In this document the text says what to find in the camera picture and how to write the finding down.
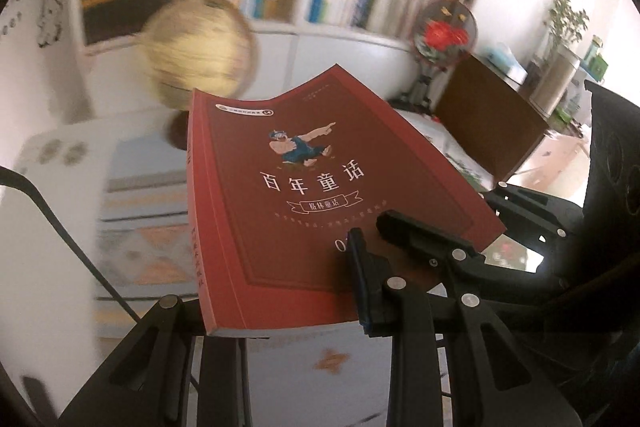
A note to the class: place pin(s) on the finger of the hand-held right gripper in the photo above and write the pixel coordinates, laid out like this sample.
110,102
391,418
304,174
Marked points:
525,207
415,232

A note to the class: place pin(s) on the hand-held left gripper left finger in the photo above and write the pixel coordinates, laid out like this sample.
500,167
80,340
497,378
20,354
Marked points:
220,357

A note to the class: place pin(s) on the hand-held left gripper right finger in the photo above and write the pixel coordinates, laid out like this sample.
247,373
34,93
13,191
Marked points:
364,302

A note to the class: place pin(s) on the red book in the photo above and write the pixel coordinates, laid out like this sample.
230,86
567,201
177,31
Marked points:
280,217

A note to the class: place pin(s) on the brown wooden cabinet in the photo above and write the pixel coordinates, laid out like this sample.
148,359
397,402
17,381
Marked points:
490,122

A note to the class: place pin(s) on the potted green plant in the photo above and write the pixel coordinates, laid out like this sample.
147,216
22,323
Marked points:
555,77

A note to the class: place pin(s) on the green box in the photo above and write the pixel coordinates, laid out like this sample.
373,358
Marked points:
597,64

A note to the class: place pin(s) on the light blue tissue box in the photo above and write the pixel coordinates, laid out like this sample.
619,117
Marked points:
505,62

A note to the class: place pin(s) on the patterned table cloth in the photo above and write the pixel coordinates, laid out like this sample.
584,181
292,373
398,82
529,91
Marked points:
150,217

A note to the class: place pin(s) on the round red flower ornament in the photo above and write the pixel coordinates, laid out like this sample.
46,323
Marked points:
442,34

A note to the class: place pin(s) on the beige globe on wooden base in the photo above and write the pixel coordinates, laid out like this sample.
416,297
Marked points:
200,47

